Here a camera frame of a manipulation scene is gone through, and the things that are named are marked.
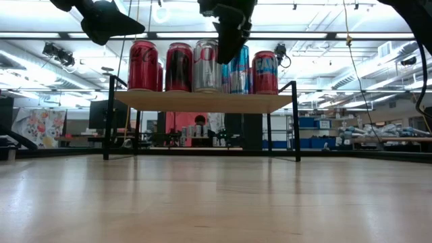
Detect red Coke Zero can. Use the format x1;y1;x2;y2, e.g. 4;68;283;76
127;39;159;92
157;62;165;92

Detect pile of plastic-wrapped items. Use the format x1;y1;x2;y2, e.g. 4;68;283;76
338;123;431;140

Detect black metal rig frame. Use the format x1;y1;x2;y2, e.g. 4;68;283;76
15;147;432;165

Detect silver Diet Coke can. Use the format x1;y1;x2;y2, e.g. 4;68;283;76
192;38;223;94

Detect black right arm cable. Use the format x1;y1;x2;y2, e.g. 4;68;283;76
414;33;432;119

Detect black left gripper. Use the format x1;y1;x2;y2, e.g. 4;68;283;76
49;0;146;47

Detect blue storage bin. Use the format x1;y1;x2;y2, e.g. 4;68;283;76
299;136;338;150
262;140;288;150
298;116;332;130

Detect wooden shelf black metal frame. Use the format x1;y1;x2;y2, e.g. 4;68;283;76
103;74;302;163

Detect yellow hanging cord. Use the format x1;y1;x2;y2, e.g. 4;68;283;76
342;0;384;144

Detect blue silver Red Bull can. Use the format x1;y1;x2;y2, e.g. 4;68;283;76
221;63;232;95
230;45;251;95

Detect white hanging cloth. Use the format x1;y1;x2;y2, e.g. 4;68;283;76
207;113;226;135

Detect black cabinet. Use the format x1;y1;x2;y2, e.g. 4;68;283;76
224;113;263;151

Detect orange panel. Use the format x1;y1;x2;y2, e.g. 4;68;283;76
164;111;209;148

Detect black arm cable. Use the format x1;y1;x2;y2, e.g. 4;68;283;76
0;123;38;151
414;33;432;119

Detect floral patterned cloth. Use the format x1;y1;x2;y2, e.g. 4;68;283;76
11;107;68;149

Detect Star Wars Coca-Cola can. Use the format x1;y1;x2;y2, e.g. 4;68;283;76
164;42;194;92

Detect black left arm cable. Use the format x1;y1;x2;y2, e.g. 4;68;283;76
0;123;38;151

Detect person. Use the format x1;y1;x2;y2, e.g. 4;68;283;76
192;114;217;148

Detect black monitor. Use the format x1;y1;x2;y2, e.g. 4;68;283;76
88;99;131;130

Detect black ceiling-mounted device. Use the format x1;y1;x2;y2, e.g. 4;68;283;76
42;42;76;68
273;43;292;69

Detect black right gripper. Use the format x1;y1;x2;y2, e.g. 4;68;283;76
197;0;257;65

